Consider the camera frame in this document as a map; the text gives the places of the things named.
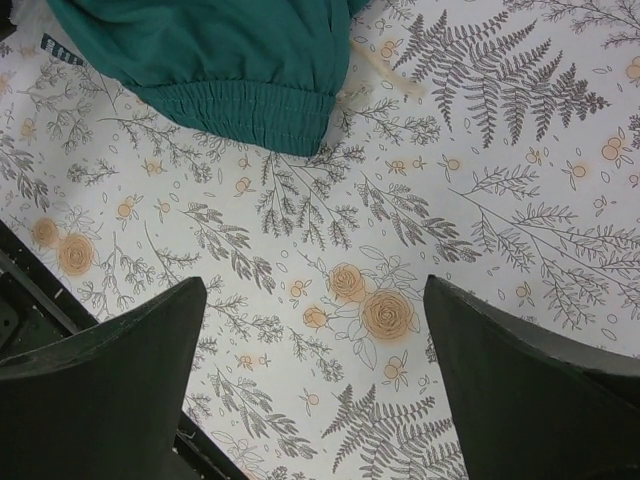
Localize floral table mat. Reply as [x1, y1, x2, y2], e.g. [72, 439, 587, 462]
[1, 1, 639, 479]

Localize dark teal cloth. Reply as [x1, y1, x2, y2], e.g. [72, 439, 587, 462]
[50, 0, 363, 157]

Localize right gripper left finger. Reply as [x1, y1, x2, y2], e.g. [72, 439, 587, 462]
[1, 278, 206, 480]

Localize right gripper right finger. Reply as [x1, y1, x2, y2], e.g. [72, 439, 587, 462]
[423, 275, 639, 479]

